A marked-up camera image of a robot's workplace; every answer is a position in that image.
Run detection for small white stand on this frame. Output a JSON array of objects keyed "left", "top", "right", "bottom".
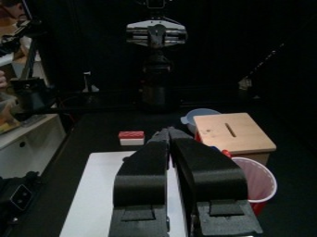
[{"left": 81, "top": 71, "right": 101, "bottom": 94}]

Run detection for black camera tripod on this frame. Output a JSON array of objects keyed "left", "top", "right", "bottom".
[{"left": 8, "top": 18, "right": 58, "bottom": 117}]

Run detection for red and white nigiri block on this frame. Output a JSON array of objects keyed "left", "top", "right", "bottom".
[{"left": 118, "top": 131, "right": 146, "bottom": 146}]

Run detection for grey bowl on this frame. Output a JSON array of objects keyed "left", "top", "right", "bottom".
[{"left": 180, "top": 107, "right": 222, "bottom": 135}]

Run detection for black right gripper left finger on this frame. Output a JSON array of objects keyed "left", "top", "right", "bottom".
[{"left": 109, "top": 128, "right": 172, "bottom": 237}]

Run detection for white side cabinet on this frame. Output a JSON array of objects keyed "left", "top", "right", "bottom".
[{"left": 0, "top": 113, "right": 69, "bottom": 180}]

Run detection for black electronic box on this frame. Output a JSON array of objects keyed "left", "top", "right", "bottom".
[{"left": 0, "top": 172, "right": 45, "bottom": 231}]

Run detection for diagonal frame wire with turnbuckle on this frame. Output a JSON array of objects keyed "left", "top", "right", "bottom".
[{"left": 239, "top": 42, "right": 288, "bottom": 91}]

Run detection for white cutting board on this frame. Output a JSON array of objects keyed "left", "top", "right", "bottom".
[{"left": 59, "top": 150, "right": 192, "bottom": 237}]

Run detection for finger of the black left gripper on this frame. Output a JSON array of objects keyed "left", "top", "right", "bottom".
[
  {"left": 158, "top": 24, "right": 169, "bottom": 49},
  {"left": 148, "top": 24, "right": 160, "bottom": 49}
]

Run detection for wooden box with red drawer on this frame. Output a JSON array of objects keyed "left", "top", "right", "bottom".
[{"left": 192, "top": 112, "right": 277, "bottom": 166}]

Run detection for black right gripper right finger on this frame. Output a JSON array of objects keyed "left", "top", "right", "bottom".
[{"left": 168, "top": 126, "right": 265, "bottom": 237}]

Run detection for red plastic cup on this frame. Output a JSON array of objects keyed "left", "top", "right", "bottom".
[{"left": 230, "top": 156, "right": 279, "bottom": 217}]

